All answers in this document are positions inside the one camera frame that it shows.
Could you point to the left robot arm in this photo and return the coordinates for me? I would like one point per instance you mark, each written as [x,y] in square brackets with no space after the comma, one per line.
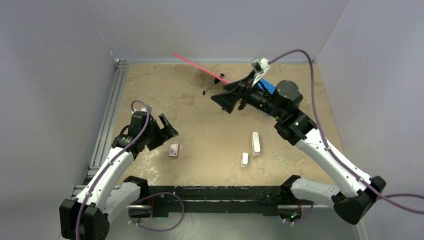
[89,215]

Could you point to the black base bar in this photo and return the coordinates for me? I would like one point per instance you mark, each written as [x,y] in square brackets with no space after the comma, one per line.
[267,200]

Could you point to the pink board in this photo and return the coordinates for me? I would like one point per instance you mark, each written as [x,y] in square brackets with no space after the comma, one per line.
[198,67]

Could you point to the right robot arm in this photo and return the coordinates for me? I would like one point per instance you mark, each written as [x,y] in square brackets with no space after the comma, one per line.
[354,192]

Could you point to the black wire stand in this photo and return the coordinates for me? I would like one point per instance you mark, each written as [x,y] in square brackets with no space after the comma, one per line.
[216,87]

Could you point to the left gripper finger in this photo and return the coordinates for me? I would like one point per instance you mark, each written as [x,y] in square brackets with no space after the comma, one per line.
[169,132]
[164,120]

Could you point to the blue folder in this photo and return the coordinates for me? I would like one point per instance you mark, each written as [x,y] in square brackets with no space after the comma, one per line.
[267,87]

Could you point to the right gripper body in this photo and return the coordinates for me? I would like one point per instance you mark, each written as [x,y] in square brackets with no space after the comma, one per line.
[248,95]

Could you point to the small white stapler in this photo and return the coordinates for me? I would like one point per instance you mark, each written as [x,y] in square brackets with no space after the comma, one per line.
[244,159]

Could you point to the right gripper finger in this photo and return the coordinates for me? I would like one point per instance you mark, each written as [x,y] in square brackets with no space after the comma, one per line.
[227,100]
[242,82]

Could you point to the red white staple box sleeve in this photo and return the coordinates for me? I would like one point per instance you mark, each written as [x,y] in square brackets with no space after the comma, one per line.
[173,149]

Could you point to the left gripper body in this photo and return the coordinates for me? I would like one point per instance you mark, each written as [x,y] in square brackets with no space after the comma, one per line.
[153,136]

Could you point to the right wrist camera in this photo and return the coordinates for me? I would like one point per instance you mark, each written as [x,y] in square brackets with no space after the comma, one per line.
[260,67]

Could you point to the long white stapler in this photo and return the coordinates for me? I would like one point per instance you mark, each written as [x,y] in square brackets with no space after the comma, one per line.
[255,140]

